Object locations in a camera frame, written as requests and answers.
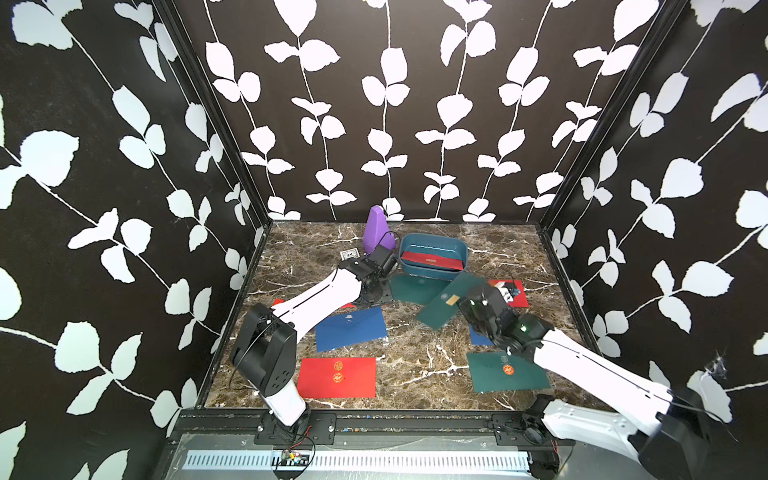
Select red envelope back right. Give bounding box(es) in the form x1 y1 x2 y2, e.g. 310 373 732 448
489 279 529 308

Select small white card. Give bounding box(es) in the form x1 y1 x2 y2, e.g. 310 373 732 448
340 248 360 261

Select red envelope with gold sticker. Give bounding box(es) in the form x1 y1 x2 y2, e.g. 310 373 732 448
401 251 464 272

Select blue envelope right red seal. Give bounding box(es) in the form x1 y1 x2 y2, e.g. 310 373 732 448
469 326 494 346

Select blue envelope left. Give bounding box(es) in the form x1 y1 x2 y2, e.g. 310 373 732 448
315 307 388 352

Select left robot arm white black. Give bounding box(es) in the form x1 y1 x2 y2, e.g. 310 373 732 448
231 245 397 429

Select white perforated cable tray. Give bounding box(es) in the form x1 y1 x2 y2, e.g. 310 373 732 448
181 450 532 475

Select red envelope two gold seals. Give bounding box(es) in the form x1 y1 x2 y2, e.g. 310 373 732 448
297 357 377 399

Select green envelope back middle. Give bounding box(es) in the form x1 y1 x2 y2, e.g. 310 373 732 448
390 274 449 305

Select black aluminium front rail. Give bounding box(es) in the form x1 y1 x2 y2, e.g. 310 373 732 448
173 409 655 448

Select teal plastic storage box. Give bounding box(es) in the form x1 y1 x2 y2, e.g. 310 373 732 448
398 233 469 281

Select green envelope with cream label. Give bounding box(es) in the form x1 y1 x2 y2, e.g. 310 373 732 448
416 272 487 330

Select red envelope back left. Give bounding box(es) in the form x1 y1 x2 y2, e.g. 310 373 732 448
271 298 357 309

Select purple pyramid metronome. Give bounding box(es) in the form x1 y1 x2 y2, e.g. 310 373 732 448
362 205 396 254

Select green envelope front right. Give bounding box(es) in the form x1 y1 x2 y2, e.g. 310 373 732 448
467 352 551 393

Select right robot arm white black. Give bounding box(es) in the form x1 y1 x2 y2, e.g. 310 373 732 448
457 283 720 479

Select small green circuit board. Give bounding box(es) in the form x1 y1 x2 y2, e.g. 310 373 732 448
272 450 313 471

